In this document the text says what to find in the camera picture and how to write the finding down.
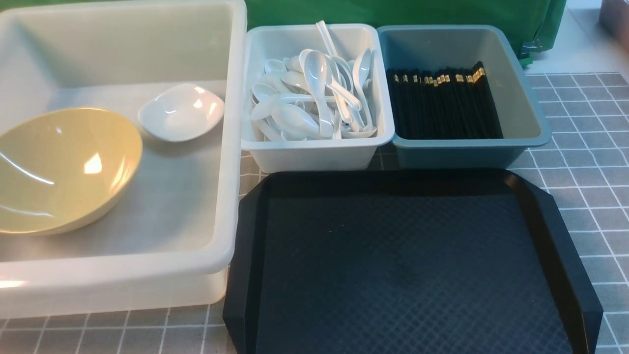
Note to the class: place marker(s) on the small white sauce dish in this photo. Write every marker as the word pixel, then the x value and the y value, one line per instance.
pixel 182 113

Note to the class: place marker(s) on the yellow noodle bowl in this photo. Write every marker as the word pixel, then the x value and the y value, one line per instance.
pixel 65 169

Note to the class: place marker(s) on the white spoon bin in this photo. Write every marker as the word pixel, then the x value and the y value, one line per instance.
pixel 324 155

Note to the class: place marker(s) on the pile of white spoons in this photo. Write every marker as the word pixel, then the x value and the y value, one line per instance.
pixel 314 82

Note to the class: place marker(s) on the black chopsticks bundle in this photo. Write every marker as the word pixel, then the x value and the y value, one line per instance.
pixel 447 104

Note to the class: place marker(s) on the black serving tray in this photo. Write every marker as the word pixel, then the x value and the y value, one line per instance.
pixel 406 262

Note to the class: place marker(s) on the grey-blue chopstick bin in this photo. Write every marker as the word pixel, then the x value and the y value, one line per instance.
pixel 434 47

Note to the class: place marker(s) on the large white plastic tub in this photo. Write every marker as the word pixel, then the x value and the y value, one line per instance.
pixel 169 241

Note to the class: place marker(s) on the green cloth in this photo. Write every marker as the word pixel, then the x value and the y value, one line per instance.
pixel 531 26

